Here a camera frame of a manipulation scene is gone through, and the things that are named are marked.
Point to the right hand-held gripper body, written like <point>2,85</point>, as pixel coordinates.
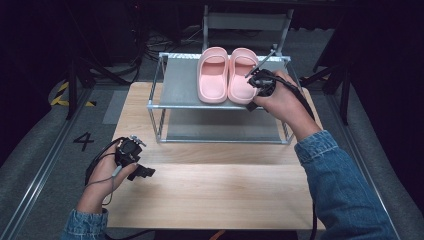
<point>265,85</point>

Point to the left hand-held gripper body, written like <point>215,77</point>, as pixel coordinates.
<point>128,151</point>

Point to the pink foam slipper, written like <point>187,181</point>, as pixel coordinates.
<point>212,78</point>
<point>240,80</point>

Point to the grey metal shoe rack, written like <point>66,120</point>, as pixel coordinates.
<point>186,83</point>

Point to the person's right hand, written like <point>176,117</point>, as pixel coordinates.
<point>288,103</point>

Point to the person's left hand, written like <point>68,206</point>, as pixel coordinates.
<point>100,180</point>

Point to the black tripod stand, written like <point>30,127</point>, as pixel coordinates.
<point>71,90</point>
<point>345,86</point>

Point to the orange strip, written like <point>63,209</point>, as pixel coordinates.
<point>216,235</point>

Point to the grey metal frame stand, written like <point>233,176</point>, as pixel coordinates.
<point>246,21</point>

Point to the metal floor rail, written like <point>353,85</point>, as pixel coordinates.
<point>343,116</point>
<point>40,173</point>

